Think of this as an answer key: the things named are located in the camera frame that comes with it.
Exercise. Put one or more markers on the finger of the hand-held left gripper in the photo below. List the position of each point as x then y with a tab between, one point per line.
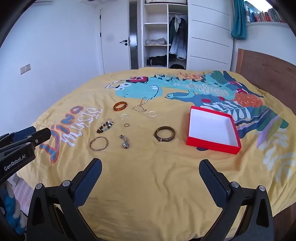
41	135
23	132

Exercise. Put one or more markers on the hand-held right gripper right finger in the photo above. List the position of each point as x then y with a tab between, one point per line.
212	182

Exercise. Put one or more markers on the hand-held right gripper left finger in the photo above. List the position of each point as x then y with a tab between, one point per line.
89	179

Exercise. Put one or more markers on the red cardboard box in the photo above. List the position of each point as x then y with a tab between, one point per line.
212	128

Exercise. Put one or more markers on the amber translucent bangle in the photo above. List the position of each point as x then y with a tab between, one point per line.
120	106

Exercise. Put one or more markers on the thin gold bangle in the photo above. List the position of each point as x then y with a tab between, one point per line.
92	145

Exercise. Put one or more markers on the blue white cloth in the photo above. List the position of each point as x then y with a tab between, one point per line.
11	206

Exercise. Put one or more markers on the yellow dinosaur printed blanket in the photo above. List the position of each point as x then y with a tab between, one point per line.
150	173

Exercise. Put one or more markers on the dark brown wooden bangle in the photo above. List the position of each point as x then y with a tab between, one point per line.
159	136

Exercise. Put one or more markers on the thin silver bangle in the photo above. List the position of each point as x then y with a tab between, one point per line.
152	113

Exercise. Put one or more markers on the white room door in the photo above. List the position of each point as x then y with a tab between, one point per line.
114	41

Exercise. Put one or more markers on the black bag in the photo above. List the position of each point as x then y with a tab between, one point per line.
177	66

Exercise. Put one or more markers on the wooden headboard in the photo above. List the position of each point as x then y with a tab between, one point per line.
266	69

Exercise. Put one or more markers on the folded black clothes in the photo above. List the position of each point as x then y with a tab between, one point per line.
157	60

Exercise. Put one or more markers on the folded beige clothes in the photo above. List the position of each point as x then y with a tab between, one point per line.
156	41

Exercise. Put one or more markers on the hanging jackets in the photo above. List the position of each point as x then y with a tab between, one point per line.
178	37

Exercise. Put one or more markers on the white open wardrobe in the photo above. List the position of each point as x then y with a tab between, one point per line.
155	27

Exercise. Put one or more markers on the teal curtain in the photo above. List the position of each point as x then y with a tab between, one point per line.
239	19

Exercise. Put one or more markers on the row of books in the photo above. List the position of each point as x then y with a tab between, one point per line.
266	15

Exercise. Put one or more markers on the white wall switch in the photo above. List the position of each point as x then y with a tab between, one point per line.
25	68

